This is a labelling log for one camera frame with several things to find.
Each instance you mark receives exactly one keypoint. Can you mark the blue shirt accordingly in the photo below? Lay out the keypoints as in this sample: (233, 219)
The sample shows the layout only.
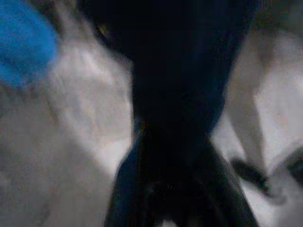
(23, 40)

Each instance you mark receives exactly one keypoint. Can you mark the navy blue garment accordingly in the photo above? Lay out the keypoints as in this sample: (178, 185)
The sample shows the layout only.
(180, 82)

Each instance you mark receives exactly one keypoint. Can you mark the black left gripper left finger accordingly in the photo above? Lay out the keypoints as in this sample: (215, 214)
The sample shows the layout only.
(127, 184)

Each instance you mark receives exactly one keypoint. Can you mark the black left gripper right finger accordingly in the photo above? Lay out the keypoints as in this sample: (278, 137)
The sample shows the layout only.
(227, 194)

